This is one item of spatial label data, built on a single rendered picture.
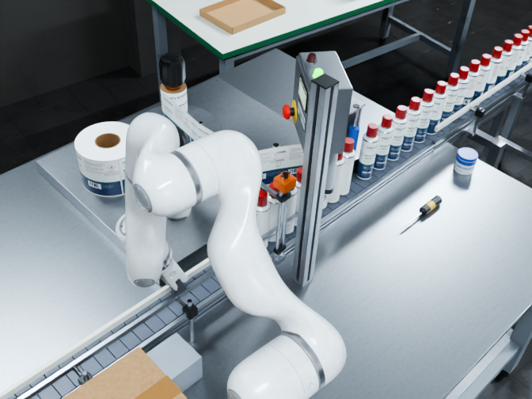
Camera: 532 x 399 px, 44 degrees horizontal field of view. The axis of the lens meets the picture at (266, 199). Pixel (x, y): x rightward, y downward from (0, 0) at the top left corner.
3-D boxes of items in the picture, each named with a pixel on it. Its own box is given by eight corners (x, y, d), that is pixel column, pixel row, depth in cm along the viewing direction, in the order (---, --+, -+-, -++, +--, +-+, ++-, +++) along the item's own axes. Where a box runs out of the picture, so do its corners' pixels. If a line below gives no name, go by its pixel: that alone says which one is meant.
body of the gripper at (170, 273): (180, 256, 156) (193, 277, 166) (153, 234, 162) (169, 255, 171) (157, 279, 154) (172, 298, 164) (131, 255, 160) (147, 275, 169)
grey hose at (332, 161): (326, 184, 184) (334, 123, 169) (336, 190, 182) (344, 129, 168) (317, 189, 182) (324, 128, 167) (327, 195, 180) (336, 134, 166)
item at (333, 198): (330, 191, 211) (337, 140, 197) (342, 199, 208) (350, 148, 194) (319, 198, 208) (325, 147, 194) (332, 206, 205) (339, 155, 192)
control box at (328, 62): (328, 114, 172) (336, 50, 159) (343, 153, 160) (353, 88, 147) (290, 116, 171) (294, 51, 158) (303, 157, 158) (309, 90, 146)
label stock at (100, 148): (115, 205, 202) (109, 169, 192) (68, 180, 209) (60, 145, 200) (157, 171, 215) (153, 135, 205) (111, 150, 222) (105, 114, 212)
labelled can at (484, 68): (482, 103, 252) (497, 56, 238) (474, 108, 249) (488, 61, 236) (471, 97, 255) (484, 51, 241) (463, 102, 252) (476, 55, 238)
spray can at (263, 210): (259, 236, 195) (261, 184, 181) (271, 245, 192) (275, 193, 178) (246, 245, 192) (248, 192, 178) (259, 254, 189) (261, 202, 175)
